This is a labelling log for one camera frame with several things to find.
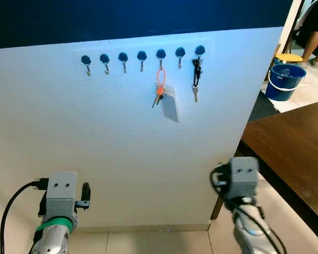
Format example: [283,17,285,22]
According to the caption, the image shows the orange loop keys with card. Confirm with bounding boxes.
[151,68,180,123]

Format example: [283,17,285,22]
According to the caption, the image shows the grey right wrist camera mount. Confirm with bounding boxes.
[229,157,260,199]

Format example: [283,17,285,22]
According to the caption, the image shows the blue round wall hook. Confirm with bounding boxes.
[194,46,206,60]
[118,52,129,73]
[99,53,111,75]
[137,50,148,71]
[80,55,92,76]
[175,47,186,69]
[156,49,167,69]

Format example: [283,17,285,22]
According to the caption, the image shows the person in black clothes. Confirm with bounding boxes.
[294,0,318,68]

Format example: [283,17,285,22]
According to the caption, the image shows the blue plastic bucket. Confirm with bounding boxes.
[265,62,307,102]

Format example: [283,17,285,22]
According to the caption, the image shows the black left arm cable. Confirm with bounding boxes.
[0,178,49,254]

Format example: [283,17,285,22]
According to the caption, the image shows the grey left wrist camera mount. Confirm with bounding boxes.
[45,171,78,219]

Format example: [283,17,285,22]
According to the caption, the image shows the beige skirting board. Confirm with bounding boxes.
[71,222,212,234]

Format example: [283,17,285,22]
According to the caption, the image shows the yellow round lid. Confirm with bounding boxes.
[275,53,304,64]

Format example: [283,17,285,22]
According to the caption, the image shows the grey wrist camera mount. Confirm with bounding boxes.
[229,157,260,199]
[45,171,78,219]

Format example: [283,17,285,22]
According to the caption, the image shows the pale hook backing strip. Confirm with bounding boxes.
[74,38,213,68]

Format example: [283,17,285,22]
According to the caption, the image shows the dark wood table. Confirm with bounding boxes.
[238,99,318,247]

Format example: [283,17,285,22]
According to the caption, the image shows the dark floor mat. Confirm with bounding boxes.
[247,91,281,123]

